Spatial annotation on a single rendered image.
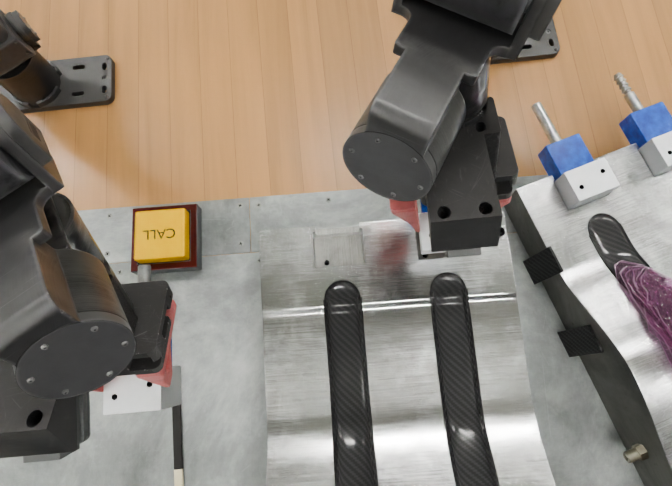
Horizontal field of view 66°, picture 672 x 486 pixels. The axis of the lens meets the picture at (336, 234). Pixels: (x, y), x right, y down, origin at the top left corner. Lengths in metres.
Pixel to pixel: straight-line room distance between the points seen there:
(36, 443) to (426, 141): 0.27
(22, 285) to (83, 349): 0.04
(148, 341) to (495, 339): 0.33
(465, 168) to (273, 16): 0.50
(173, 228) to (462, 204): 0.39
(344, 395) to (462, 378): 0.12
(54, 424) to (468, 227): 0.26
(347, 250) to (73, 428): 0.33
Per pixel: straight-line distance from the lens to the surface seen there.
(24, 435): 0.35
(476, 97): 0.36
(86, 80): 0.79
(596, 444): 0.68
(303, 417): 0.54
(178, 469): 0.65
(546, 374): 0.65
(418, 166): 0.29
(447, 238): 0.34
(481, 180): 0.34
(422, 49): 0.31
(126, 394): 0.49
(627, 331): 0.60
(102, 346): 0.30
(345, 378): 0.54
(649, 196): 0.68
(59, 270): 0.31
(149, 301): 0.42
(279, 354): 0.53
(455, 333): 0.55
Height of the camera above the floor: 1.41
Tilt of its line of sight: 75 degrees down
